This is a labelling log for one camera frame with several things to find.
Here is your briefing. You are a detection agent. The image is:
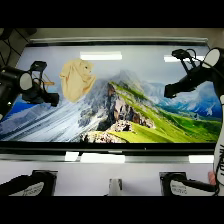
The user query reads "cream T-shirt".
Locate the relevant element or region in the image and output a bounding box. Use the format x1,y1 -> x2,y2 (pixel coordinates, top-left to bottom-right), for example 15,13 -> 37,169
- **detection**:
58,58 -> 97,104

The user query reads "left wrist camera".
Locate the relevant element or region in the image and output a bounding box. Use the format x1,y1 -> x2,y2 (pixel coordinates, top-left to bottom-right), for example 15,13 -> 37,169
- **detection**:
29,60 -> 48,82

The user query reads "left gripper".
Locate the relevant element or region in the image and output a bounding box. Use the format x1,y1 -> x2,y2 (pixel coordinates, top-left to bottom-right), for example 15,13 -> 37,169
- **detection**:
21,82 -> 61,108

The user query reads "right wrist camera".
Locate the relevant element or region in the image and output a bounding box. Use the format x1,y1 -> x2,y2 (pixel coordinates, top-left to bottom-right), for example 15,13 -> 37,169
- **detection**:
171,48 -> 198,70

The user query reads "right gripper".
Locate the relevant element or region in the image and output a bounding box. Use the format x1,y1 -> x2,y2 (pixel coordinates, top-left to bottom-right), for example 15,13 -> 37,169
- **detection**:
163,75 -> 198,100

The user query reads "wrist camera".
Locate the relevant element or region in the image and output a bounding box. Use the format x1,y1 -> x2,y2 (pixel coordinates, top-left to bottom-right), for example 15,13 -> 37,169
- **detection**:
29,60 -> 48,82
171,48 -> 198,70

